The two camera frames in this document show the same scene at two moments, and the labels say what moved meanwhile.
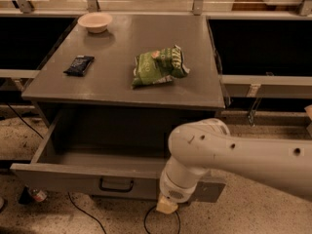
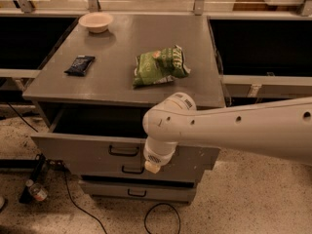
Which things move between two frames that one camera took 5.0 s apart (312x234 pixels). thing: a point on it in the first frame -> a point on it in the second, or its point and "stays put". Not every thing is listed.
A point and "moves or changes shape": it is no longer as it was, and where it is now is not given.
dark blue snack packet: x=79 y=65 stays put
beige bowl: x=96 y=21 stays put
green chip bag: x=159 y=65 stays put
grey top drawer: x=118 y=152 moves or changes shape
